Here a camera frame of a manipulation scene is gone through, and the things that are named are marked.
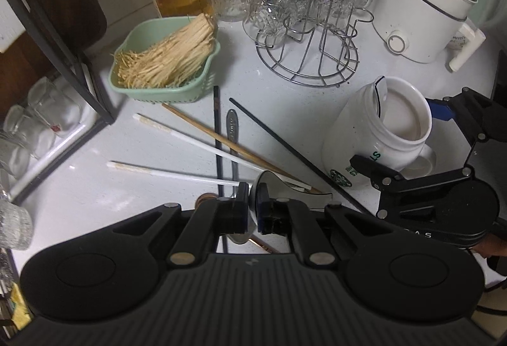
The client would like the person's right hand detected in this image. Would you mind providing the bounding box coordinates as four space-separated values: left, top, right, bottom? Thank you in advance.
473 233 507 260

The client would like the white drip tray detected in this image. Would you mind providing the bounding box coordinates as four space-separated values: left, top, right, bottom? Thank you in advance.
9 120 87 201

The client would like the white electric kettle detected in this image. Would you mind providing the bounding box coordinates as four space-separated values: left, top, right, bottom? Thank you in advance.
371 0 487 73

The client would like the white chopstick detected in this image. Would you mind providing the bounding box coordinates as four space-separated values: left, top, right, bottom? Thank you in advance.
106 161 243 187
133 113 312 189

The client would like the black chopstick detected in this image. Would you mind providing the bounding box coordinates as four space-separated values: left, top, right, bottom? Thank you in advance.
228 98 371 214
213 85 223 198

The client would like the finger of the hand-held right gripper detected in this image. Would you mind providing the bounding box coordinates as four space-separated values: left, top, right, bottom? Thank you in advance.
349 154 476 219
429 88 507 143

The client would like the black metal dish rack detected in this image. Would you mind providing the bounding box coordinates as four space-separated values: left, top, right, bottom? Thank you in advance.
0 0 116 125

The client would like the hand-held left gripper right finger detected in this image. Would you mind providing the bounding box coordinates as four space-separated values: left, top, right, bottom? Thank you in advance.
254 182 380 267

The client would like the wire cup rack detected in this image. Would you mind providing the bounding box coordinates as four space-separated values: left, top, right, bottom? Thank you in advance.
254 0 375 88

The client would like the clear glass tumbler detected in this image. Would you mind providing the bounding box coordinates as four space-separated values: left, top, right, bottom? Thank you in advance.
28 77 80 137
4 104 56 160
0 136 30 178

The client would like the cut crystal glass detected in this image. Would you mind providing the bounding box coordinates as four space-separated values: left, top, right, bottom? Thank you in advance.
242 0 289 48

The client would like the enoki mushroom bundle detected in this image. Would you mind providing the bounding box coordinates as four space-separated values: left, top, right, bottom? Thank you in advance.
114 12 218 89

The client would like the wooden chopstick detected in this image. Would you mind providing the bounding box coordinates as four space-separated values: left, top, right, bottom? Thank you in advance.
161 103 322 195
250 236 275 255

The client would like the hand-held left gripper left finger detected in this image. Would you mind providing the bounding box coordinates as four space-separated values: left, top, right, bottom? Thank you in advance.
111 182 249 268

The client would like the green plastic basket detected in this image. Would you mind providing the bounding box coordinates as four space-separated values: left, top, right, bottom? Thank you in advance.
109 16 221 105

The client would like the white ceramic mug green logo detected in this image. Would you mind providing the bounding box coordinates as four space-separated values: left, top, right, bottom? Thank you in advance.
322 75 437 189

